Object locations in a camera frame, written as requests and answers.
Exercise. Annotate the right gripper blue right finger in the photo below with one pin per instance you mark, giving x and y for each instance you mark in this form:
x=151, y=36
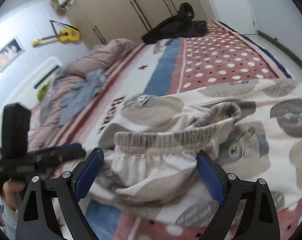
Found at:
x=259, y=219

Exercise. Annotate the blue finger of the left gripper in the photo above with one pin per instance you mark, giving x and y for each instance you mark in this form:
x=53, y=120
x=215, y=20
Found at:
x=56, y=158
x=68, y=148

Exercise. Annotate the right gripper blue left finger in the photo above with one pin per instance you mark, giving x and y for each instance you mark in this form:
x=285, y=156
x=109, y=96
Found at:
x=37, y=219

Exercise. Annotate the cartoon print pajama pants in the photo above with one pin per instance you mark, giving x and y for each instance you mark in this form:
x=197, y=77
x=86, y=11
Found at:
x=252, y=128

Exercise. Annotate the black clothing pile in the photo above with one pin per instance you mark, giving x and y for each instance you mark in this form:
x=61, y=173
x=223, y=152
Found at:
x=180, y=25

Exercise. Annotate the person's left hand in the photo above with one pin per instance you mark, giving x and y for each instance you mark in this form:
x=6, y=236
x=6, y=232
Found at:
x=10, y=188

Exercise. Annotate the grey blue shirt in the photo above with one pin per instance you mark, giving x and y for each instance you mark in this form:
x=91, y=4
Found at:
x=81, y=95

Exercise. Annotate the green cloth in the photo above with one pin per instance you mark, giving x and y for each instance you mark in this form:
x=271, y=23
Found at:
x=42, y=92

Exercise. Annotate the white headboard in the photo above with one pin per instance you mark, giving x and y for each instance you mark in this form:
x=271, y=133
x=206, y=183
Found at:
x=26, y=92

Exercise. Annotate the pink striped duvet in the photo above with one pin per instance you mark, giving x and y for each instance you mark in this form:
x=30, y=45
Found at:
x=106, y=57

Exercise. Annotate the yellow ukulele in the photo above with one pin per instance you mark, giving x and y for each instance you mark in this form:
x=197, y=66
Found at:
x=63, y=33

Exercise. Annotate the wooden wardrobe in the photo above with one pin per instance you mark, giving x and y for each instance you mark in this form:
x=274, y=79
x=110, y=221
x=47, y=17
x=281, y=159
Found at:
x=100, y=21

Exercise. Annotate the striped dotted fleece bed blanket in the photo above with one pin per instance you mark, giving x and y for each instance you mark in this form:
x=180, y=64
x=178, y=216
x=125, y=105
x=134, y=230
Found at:
x=174, y=66

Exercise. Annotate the white door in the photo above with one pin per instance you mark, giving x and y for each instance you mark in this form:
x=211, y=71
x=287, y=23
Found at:
x=237, y=14

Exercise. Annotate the framed wall photo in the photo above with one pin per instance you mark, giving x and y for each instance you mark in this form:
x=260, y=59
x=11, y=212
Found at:
x=10, y=52

